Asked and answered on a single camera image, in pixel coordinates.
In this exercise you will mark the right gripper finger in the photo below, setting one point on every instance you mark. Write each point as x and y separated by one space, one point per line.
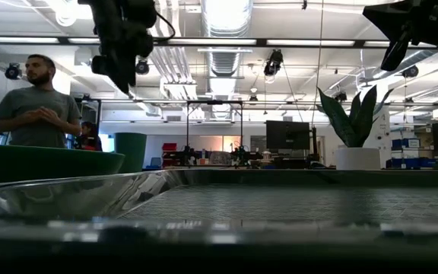
397 10
395 26

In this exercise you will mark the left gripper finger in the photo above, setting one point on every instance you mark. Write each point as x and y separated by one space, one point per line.
116 70
129 72

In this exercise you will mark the green plastic cup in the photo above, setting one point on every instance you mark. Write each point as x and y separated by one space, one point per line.
131 152

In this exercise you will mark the green plastic plate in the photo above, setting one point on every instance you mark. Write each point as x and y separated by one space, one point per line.
32 163

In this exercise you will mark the dark green plastic tray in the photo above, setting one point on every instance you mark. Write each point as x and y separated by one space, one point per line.
280 201

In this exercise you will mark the black benchtop robot arm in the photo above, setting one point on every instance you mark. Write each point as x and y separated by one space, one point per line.
185 155
242 154

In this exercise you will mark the black ceiling spotlight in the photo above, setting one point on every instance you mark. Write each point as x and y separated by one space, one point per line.
13 71
273 62
411 71
340 96
142 67

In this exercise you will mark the person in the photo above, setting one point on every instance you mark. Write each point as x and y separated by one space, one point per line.
89 139
36 114

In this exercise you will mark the red storage bin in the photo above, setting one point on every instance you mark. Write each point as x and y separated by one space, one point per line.
169 147

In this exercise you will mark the blue storage bin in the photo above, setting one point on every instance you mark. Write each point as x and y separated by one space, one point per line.
413 163
407 143

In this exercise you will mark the black overhead beam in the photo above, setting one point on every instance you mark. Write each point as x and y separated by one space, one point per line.
261 42

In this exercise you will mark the snake plant in white pot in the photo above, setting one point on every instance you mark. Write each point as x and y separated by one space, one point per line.
356 158

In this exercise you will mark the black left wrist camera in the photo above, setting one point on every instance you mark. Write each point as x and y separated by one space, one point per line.
99 64

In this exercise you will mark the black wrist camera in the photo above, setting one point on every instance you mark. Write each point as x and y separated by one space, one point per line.
394 55
99 64

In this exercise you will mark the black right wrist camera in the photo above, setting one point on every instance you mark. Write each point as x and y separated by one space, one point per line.
394 55

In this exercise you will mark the black metal frame rig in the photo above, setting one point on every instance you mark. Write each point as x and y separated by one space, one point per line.
99 122
214 102

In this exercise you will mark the silver ventilation duct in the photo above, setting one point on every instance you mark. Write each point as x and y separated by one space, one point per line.
224 61

